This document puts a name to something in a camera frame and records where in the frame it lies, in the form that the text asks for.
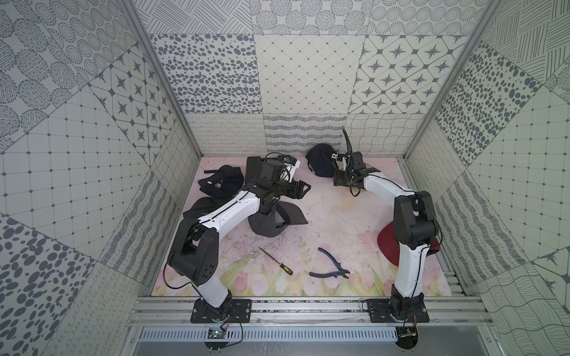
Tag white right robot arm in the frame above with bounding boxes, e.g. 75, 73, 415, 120
331, 152, 439, 320

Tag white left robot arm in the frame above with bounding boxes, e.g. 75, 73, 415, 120
166, 154, 311, 319

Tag yellow handled screwdriver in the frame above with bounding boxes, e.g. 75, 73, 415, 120
259, 247, 293, 276

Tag navy baseball cap metal buckle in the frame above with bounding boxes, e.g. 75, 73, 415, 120
198, 165, 244, 200

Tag black plastic tool case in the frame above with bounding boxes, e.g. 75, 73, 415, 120
244, 157, 264, 184

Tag dark grey baseball cap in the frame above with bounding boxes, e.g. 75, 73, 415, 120
183, 197, 229, 219

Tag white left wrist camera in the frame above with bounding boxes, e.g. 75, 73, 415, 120
282, 155, 301, 182

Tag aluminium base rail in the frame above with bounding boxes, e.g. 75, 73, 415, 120
126, 297, 492, 344

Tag dark red baseball cap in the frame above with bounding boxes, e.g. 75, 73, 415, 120
376, 221, 442, 267

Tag blue handled pliers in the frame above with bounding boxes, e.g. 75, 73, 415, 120
309, 247, 351, 280

